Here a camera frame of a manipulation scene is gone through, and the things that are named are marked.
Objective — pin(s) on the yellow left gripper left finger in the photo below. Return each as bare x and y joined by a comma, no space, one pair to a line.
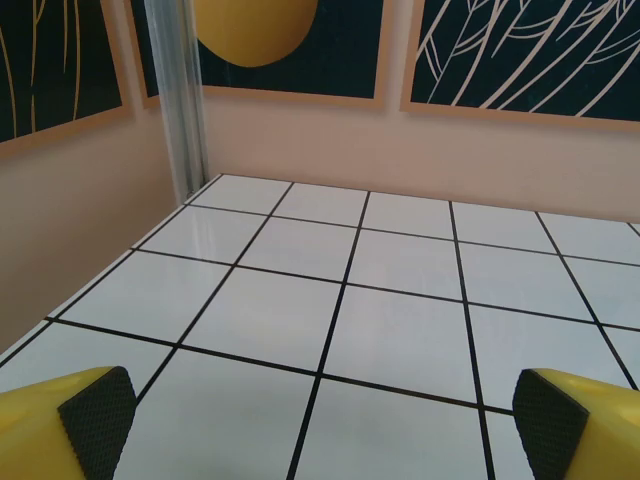
40,430

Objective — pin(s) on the wall panel with leaf outlines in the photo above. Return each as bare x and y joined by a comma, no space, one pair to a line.
500,50

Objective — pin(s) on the aluminium corner post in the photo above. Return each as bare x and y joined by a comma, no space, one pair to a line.
177,100

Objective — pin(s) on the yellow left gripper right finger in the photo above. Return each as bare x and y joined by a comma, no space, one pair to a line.
600,435

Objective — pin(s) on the wall panel with golden oval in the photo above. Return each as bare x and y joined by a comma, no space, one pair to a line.
250,30

